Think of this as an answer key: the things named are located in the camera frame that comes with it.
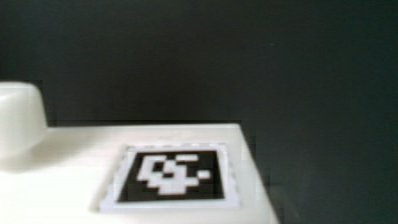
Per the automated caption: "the white drawer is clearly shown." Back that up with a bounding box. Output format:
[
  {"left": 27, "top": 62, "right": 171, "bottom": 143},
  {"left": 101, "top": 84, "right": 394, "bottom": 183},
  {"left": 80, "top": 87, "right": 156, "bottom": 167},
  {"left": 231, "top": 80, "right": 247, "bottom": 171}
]
[{"left": 0, "top": 82, "right": 279, "bottom": 224}]

